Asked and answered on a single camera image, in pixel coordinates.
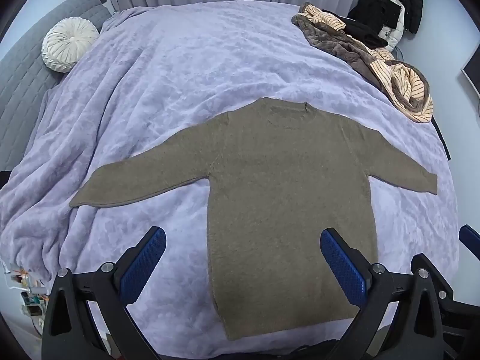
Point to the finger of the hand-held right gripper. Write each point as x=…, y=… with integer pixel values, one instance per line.
x=470, y=238

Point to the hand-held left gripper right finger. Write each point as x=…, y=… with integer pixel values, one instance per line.
x=343, y=266

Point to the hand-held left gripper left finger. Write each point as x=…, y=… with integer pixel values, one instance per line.
x=144, y=266

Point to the olive knit sweater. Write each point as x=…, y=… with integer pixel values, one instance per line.
x=285, y=195

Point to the colourful floor clutter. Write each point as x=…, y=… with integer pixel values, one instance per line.
x=28, y=292

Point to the computer monitor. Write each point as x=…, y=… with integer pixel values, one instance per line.
x=473, y=71

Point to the lavender fleece blanket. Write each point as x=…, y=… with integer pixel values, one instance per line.
x=180, y=82

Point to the brown robe with striped lining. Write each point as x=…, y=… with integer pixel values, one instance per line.
x=375, y=63

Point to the grey quilted headboard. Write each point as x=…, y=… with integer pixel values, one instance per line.
x=26, y=75

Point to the white round pleated pillow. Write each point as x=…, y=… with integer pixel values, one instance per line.
x=69, y=45

